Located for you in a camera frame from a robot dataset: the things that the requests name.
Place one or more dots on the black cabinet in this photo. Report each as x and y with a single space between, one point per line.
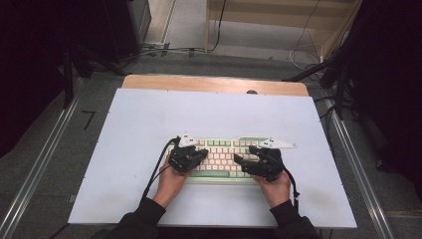
126 26

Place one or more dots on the person's left hand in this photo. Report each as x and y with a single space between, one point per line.
170 187

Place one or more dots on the person's right hand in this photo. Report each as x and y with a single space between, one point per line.
277 192

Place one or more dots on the white table board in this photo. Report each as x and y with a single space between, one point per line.
205 113

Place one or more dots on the wooden shelf unit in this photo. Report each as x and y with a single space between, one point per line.
265 13

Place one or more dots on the green and pink keyboard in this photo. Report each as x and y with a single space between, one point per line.
219 156

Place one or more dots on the wooden table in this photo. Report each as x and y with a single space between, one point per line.
199 83

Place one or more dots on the metal floor rail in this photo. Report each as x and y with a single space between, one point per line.
365 186
40 166

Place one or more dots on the black metal stand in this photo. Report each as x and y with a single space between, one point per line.
340 93
68 83

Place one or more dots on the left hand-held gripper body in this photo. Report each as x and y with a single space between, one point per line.
180 159

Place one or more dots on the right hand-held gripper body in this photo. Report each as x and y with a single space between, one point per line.
270 166

